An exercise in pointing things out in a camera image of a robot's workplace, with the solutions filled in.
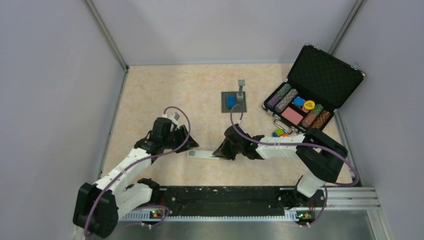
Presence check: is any blue lego brick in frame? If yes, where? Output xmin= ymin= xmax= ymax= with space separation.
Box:
xmin=226 ymin=95 xmax=236 ymax=109

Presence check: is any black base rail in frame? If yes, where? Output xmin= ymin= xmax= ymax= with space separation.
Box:
xmin=132 ymin=185 xmax=319 ymax=220

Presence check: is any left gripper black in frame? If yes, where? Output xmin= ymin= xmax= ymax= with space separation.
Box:
xmin=162 ymin=124 xmax=199 ymax=154

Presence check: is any grey lego tower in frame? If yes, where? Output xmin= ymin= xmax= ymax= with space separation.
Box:
xmin=236 ymin=79 xmax=246 ymax=102

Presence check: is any yellow dealer button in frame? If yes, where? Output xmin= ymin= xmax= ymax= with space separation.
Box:
xmin=303 ymin=100 xmax=316 ymax=111

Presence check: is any pink card deck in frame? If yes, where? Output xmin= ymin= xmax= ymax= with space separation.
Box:
xmin=281 ymin=107 xmax=304 ymax=126

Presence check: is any black poker chip case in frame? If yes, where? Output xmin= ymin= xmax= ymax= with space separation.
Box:
xmin=261 ymin=43 xmax=366 ymax=133

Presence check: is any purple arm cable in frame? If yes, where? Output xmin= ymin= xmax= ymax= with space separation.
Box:
xmin=83 ymin=105 xmax=192 ymax=238
xmin=230 ymin=103 xmax=361 ymax=227

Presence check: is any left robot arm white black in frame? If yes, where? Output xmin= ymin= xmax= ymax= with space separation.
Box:
xmin=72 ymin=114 xmax=198 ymax=238

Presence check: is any colourful toy car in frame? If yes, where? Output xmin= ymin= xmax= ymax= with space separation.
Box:
xmin=272 ymin=128 xmax=290 ymax=138

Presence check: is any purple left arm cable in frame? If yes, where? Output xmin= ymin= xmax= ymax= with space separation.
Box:
xmin=83 ymin=105 xmax=192 ymax=238

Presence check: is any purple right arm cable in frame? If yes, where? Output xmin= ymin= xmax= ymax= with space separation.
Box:
xmin=230 ymin=103 xmax=361 ymax=227

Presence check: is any white remote control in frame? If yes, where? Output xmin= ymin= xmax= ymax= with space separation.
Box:
xmin=187 ymin=150 xmax=219 ymax=159

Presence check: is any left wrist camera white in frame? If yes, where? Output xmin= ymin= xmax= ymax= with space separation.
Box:
xmin=162 ymin=112 xmax=180 ymax=124

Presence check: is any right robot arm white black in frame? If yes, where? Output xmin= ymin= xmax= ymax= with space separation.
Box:
xmin=212 ymin=124 xmax=348 ymax=206

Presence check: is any blue round chip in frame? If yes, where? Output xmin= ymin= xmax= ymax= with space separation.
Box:
xmin=293 ymin=97 xmax=305 ymax=108

